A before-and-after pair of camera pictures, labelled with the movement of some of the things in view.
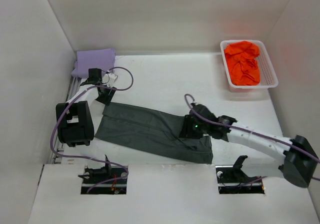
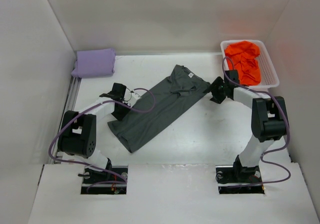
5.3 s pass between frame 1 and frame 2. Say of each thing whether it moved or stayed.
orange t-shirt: stayed
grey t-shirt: moved
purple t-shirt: stayed
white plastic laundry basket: stayed
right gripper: moved
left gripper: moved
